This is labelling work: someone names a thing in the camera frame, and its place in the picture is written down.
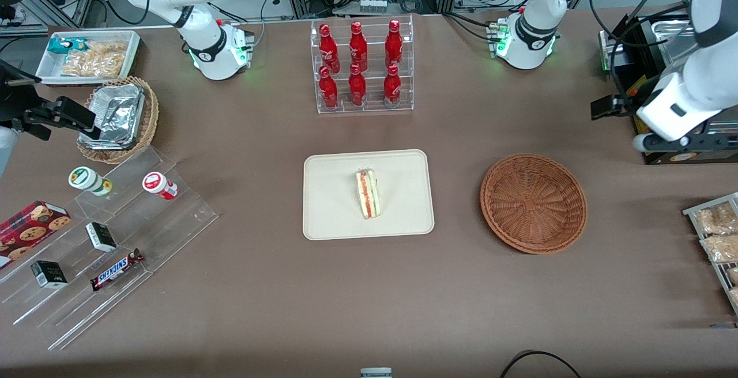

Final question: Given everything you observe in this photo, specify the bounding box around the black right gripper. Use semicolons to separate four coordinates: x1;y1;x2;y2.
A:
12;96;102;142

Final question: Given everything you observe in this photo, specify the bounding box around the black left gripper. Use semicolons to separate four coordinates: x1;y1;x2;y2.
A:
590;93;642;121

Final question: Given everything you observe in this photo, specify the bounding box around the triangular sandwich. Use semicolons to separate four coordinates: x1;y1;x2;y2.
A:
355;168;381;221

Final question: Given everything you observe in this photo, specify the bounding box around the small tan wicker basket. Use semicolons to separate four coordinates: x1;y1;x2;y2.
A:
76;75;160;165

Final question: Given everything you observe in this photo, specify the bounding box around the large brown wicker basket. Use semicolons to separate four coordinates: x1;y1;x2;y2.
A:
480;153;588;255

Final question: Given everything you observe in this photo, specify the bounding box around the cream plastic tray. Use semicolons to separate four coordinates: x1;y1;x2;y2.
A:
303;149;435;241

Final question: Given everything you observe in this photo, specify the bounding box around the crumpled aluminium foil container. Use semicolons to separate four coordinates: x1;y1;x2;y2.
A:
77;82;146;152

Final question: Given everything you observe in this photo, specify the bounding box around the clear bag of crackers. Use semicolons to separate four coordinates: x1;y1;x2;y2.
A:
85;40;128;59
60;50;125;78

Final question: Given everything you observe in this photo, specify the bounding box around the white rectangular bin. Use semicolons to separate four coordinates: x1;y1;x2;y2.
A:
35;30;141;86

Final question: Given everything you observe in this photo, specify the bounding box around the green lid white jar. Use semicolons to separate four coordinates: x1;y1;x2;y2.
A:
68;166;114;198

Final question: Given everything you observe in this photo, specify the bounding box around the teal snack packet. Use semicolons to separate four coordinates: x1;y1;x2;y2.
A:
47;36;88;55

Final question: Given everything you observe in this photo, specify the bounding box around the black food warmer machine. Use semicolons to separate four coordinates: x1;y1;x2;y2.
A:
598;0;738;165

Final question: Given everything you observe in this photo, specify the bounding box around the red lid white jar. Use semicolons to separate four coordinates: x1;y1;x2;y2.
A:
142;171;179;201

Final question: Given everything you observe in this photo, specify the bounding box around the small black carton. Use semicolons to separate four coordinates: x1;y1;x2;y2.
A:
85;221;118;253
29;260;69;290

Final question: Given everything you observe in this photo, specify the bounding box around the red cookie box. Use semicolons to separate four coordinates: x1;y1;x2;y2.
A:
0;200;73;270

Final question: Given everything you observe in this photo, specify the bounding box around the clear acrylic stepped shelf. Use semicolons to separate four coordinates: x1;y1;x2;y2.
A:
0;146;219;351

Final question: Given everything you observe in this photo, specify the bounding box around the Snickers chocolate bar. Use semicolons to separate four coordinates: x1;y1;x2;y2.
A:
90;248;145;293

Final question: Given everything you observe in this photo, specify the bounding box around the red cola bottle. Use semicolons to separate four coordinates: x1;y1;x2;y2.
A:
318;66;340;109
319;24;341;74
348;21;369;72
348;63;367;107
383;65;402;107
385;19;404;69

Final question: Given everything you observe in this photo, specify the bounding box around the clear acrylic bottle rack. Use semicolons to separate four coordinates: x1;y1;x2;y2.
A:
310;14;415;115

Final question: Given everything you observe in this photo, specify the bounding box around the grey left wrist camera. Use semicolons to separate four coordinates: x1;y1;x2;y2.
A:
632;129;738;153

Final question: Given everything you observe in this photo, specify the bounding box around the metal wire tray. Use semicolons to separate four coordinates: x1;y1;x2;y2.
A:
683;192;738;316

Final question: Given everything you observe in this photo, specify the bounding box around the black cable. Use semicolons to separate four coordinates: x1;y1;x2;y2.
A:
499;350;583;378

